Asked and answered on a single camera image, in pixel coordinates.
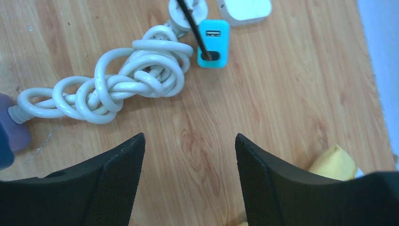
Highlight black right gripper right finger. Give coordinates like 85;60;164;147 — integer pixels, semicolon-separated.
235;134;399;226

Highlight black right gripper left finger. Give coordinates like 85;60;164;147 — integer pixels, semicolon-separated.
0;133;145;226

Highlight purple power bank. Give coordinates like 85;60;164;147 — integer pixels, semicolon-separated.
0;93;32;152

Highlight blue cube socket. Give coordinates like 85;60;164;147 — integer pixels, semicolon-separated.
0;126;15;170

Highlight yellow cloth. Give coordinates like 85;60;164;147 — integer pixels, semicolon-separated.
308;145;364;181

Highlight teal charger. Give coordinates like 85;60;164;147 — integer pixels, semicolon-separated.
197;19;230;68

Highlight white square adapter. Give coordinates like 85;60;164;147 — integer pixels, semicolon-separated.
216;0;272;27

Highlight white adapter with coiled cable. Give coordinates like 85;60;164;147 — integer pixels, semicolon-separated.
8;0;208;124

